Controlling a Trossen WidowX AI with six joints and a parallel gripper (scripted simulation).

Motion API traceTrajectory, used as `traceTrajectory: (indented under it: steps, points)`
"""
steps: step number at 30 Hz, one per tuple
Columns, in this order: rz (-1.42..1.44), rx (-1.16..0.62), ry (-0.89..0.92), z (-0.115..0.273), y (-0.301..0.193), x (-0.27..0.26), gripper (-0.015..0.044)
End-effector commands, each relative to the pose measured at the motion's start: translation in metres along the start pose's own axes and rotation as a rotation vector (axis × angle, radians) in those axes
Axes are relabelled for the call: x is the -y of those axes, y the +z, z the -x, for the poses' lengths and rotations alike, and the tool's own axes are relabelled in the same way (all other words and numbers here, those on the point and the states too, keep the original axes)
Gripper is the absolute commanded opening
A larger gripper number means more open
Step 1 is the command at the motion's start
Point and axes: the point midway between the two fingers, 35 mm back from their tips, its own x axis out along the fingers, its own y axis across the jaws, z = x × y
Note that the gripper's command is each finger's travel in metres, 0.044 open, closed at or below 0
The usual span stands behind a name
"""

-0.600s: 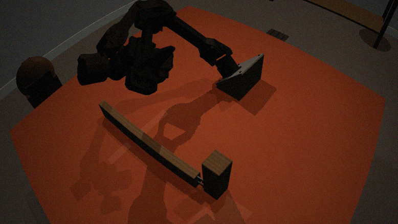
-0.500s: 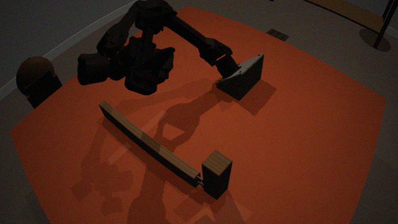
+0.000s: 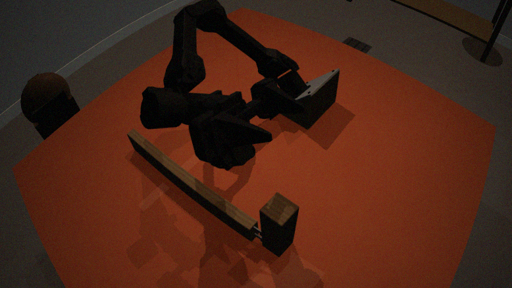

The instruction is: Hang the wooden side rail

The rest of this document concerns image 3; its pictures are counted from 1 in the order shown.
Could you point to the dark wooden square post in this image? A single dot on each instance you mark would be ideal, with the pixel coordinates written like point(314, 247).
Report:
point(278, 220)

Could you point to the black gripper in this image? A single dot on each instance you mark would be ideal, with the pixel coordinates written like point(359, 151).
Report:
point(220, 122)

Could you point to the long wooden rail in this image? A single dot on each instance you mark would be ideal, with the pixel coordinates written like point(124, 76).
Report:
point(195, 189)

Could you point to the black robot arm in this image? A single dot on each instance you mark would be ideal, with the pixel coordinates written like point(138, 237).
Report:
point(172, 105)

